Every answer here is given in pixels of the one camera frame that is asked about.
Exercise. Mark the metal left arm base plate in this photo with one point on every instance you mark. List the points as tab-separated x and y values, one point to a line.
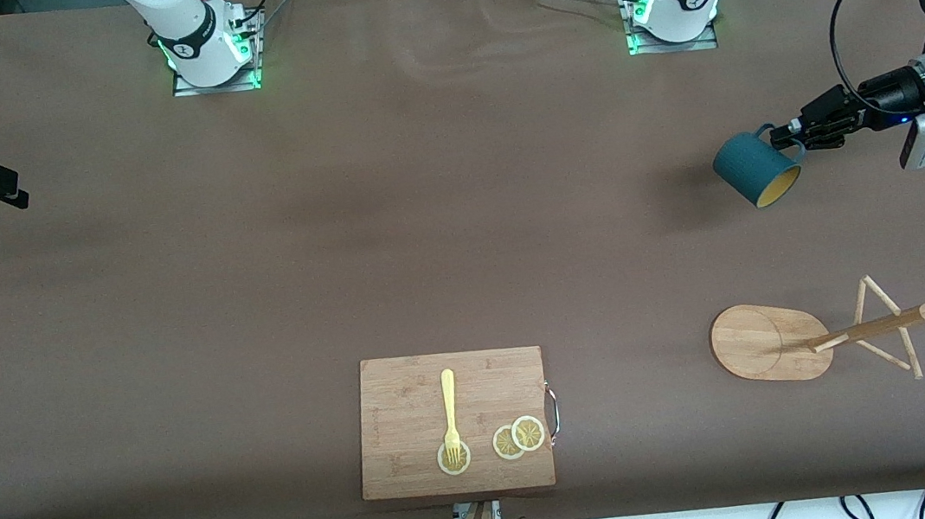
673	47

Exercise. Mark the yellow plastic fork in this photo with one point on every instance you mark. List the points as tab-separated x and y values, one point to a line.
448	400

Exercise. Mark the teal mug yellow inside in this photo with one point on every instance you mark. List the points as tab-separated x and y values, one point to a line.
752	165

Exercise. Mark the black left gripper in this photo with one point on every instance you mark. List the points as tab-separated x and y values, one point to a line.
886	93

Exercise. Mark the lemon slice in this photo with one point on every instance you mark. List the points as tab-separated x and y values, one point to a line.
465	460
502	445
528	433

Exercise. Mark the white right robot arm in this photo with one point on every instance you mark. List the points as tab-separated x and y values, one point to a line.
184	30

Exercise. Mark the metal beam bracket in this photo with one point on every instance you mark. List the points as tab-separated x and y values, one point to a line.
496	512

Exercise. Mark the wooden cup rack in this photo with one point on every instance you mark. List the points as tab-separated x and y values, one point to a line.
759	343

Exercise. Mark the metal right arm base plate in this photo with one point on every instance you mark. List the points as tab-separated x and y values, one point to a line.
217	88

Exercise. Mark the wooden cutting board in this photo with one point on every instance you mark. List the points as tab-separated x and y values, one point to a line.
402	414

